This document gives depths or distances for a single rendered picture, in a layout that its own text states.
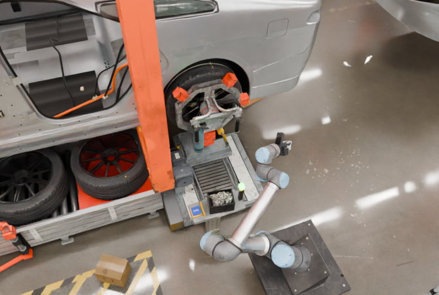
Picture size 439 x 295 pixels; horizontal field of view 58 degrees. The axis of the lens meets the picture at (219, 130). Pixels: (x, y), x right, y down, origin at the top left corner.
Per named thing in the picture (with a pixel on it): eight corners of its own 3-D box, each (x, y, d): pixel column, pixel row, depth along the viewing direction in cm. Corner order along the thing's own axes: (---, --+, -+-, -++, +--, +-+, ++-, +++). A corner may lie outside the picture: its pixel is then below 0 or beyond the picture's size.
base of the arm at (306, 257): (315, 264, 279) (309, 263, 272) (294, 276, 286) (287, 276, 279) (304, 240, 290) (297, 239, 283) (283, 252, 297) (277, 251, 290)
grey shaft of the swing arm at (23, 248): (34, 250, 325) (11, 222, 287) (34, 256, 322) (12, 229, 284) (23, 253, 323) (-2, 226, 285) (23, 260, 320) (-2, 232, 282)
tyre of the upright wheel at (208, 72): (247, 72, 351) (193, 42, 305) (257, 89, 336) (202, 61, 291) (200, 119, 378) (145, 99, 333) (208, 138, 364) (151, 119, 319)
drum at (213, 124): (214, 109, 334) (214, 97, 323) (223, 127, 321) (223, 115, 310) (198, 113, 331) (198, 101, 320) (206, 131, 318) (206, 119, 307)
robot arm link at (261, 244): (278, 259, 288) (210, 262, 233) (260, 248, 300) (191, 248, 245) (285, 240, 287) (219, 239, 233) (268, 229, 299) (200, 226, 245)
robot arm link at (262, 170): (265, 184, 252) (267, 166, 248) (251, 177, 259) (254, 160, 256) (274, 181, 258) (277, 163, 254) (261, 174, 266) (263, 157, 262)
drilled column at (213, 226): (215, 225, 349) (217, 201, 317) (219, 235, 343) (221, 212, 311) (205, 228, 347) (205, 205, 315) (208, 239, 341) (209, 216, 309)
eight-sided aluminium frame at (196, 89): (235, 119, 354) (239, 74, 312) (238, 124, 350) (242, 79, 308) (176, 134, 341) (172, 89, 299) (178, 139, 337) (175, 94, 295)
